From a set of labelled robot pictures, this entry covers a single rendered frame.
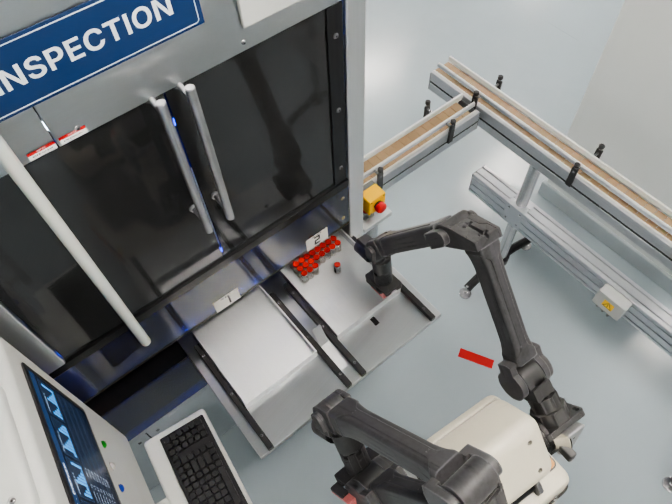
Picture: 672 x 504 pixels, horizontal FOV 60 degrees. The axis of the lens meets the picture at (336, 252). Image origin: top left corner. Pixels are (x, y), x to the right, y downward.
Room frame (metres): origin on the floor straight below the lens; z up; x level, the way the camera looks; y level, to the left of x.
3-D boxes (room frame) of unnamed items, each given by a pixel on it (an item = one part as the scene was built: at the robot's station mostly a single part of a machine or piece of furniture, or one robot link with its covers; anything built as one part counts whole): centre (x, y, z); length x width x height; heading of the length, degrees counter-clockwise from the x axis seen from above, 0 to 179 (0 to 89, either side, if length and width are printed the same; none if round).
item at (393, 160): (1.48, -0.28, 0.92); 0.69 x 0.16 x 0.16; 126
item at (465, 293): (1.47, -0.80, 0.07); 0.50 x 0.08 x 0.14; 126
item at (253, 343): (0.75, 0.28, 0.90); 0.34 x 0.26 x 0.04; 36
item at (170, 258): (0.72, 0.50, 1.50); 0.47 x 0.01 x 0.59; 126
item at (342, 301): (0.95, 0.00, 0.90); 0.34 x 0.26 x 0.04; 36
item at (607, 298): (1.00, -1.06, 0.50); 0.12 x 0.05 x 0.09; 36
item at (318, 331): (0.70, 0.03, 0.91); 0.14 x 0.03 x 0.06; 35
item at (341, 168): (1.09, -0.03, 1.40); 0.04 x 0.01 x 0.80; 126
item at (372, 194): (1.19, -0.13, 0.99); 0.08 x 0.07 x 0.07; 36
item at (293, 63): (0.99, 0.13, 1.50); 0.43 x 0.01 x 0.59; 126
